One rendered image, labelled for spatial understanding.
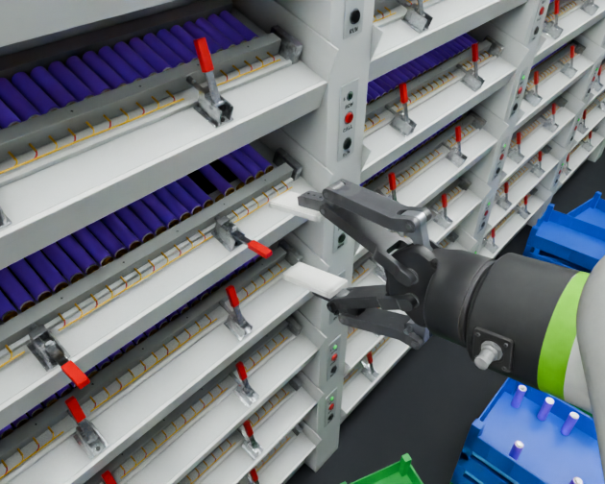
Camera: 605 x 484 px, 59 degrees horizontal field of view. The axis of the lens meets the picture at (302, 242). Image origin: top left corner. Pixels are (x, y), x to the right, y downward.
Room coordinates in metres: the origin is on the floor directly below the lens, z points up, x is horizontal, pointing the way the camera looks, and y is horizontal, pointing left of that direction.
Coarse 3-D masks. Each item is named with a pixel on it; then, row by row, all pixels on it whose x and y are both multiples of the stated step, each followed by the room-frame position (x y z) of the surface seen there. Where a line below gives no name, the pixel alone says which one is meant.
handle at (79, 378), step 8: (48, 344) 0.37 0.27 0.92; (48, 352) 0.36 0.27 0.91; (56, 352) 0.36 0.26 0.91; (56, 360) 0.35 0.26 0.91; (64, 360) 0.35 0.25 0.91; (64, 368) 0.34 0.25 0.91; (72, 368) 0.34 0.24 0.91; (72, 376) 0.33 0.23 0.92; (80, 376) 0.33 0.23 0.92; (80, 384) 0.32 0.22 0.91
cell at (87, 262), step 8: (64, 240) 0.51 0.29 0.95; (72, 240) 0.51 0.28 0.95; (64, 248) 0.50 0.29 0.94; (72, 248) 0.50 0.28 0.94; (80, 248) 0.50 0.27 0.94; (72, 256) 0.49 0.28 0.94; (80, 256) 0.49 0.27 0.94; (88, 256) 0.49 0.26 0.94; (80, 264) 0.48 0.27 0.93; (88, 264) 0.48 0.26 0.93; (96, 264) 0.49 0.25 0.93
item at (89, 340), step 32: (288, 160) 0.72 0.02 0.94; (320, 192) 0.70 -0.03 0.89; (256, 224) 0.61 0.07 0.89; (288, 224) 0.64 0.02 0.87; (192, 256) 0.53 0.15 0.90; (224, 256) 0.54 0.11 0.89; (160, 288) 0.48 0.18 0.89; (192, 288) 0.50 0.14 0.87; (0, 320) 0.40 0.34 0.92; (96, 320) 0.42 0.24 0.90; (128, 320) 0.43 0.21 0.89; (160, 320) 0.47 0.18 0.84; (96, 352) 0.39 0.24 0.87; (0, 384) 0.33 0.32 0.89; (32, 384) 0.34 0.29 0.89; (64, 384) 0.37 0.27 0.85; (0, 416) 0.31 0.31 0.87
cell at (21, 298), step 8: (0, 272) 0.45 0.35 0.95; (8, 272) 0.45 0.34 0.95; (0, 280) 0.44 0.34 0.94; (8, 280) 0.44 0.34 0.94; (16, 280) 0.44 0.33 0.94; (8, 288) 0.43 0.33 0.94; (16, 288) 0.43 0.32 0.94; (8, 296) 0.43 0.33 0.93; (16, 296) 0.42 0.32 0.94; (24, 296) 0.42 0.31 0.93; (16, 304) 0.41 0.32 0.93
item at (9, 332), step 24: (288, 168) 0.70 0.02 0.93; (240, 192) 0.64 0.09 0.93; (264, 192) 0.66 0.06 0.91; (192, 216) 0.58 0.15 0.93; (168, 240) 0.53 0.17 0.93; (120, 264) 0.48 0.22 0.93; (144, 264) 0.50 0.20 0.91; (72, 288) 0.44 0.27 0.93; (96, 288) 0.45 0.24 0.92; (24, 312) 0.40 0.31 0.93; (48, 312) 0.41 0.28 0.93; (0, 336) 0.37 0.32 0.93; (24, 336) 0.39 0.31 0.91
